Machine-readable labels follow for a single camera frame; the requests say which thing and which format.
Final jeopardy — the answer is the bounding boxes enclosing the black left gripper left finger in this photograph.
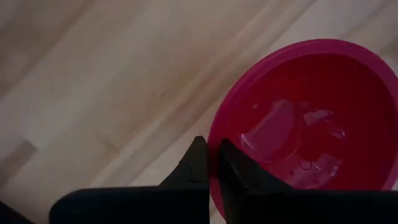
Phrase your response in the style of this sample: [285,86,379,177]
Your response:
[49,136,210,224]

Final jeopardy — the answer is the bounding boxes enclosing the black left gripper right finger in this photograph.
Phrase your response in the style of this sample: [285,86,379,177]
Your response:
[218,138,398,224]

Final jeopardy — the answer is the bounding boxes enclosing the small red plastic bowl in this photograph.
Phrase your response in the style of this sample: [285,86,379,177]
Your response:
[207,38,398,220]

